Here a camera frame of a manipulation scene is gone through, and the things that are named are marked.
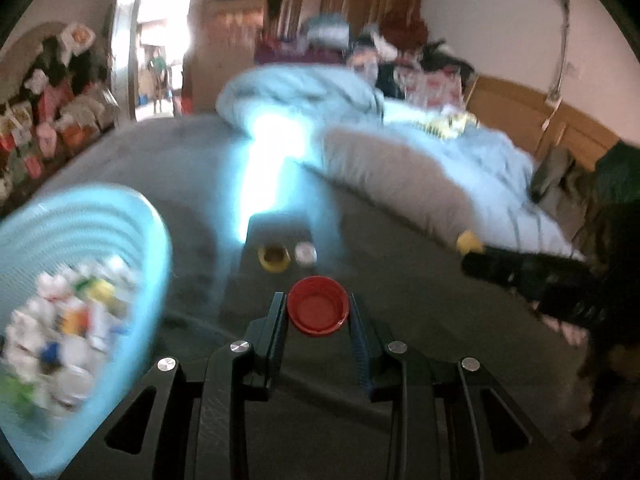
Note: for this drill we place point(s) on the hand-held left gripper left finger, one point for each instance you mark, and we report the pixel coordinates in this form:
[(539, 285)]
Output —
[(277, 320)]

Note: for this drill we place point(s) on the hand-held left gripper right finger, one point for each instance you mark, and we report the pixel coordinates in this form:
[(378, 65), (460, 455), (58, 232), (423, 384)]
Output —
[(357, 330)]

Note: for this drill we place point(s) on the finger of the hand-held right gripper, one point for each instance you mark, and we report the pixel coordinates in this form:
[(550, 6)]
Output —
[(495, 265)]

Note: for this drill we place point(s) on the small yellow cap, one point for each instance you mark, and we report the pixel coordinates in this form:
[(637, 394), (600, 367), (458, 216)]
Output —
[(469, 242)]

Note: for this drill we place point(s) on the red plastic cap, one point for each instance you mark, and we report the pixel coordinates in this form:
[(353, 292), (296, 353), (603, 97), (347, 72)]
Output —
[(317, 310)]

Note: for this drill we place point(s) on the teal plastic basket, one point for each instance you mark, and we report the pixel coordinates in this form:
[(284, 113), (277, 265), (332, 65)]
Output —
[(145, 240)]

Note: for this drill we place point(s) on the heap of mixed colourful caps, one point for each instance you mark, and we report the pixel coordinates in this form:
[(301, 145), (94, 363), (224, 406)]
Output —
[(65, 330)]

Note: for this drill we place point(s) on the person's right forearm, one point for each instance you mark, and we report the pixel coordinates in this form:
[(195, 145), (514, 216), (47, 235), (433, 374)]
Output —
[(620, 260)]

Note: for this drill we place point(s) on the yellow-rimmed brown cap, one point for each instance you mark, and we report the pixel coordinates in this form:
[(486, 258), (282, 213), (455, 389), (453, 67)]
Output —
[(273, 257)]

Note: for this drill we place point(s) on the small white cap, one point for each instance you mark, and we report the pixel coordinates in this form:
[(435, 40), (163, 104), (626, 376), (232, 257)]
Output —
[(305, 254)]

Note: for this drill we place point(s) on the grey cloth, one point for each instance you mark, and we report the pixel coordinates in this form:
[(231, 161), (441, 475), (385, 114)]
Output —
[(555, 175)]

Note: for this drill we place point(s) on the wooden headboard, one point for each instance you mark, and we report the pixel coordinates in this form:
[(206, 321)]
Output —
[(515, 105)]

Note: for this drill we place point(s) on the light blue duvet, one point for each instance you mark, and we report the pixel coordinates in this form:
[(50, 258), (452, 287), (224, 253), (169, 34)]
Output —
[(300, 90)]

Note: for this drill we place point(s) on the pile of clothes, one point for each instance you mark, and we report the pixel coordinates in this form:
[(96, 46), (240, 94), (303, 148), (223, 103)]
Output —
[(400, 35)]

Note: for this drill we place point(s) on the cardboard boxes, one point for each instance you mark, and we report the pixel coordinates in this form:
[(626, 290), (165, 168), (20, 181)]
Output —
[(220, 50)]

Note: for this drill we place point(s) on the clutter of bags and toys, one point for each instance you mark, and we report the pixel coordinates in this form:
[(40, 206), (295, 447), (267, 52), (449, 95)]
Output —
[(65, 110)]

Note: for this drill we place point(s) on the open door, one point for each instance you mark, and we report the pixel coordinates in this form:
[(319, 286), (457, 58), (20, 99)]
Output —
[(127, 60)]

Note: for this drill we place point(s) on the wicker chair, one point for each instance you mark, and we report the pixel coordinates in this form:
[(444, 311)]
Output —
[(30, 40)]

